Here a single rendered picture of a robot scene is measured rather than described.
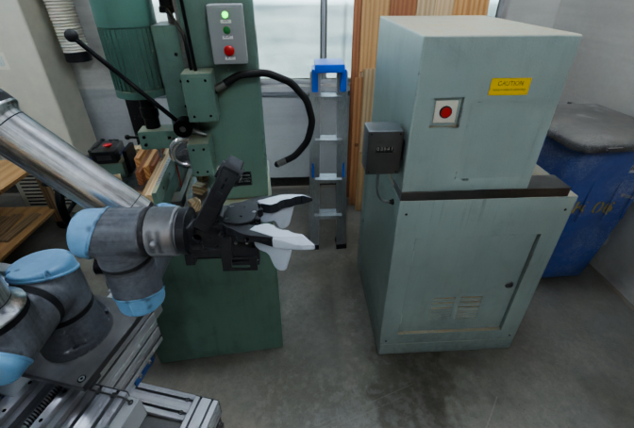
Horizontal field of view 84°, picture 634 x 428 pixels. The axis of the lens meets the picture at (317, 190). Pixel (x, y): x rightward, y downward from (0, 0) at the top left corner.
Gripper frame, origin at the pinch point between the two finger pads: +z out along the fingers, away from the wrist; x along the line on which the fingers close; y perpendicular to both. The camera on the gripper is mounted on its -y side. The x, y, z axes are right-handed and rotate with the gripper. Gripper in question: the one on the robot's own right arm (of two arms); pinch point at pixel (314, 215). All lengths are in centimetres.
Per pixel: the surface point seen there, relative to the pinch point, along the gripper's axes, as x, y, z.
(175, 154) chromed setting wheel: -71, 12, -46
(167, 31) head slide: -73, -27, -43
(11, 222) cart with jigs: -159, 83, -190
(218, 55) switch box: -66, -20, -26
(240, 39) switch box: -66, -25, -20
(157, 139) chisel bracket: -80, 9, -55
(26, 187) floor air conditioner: -197, 74, -204
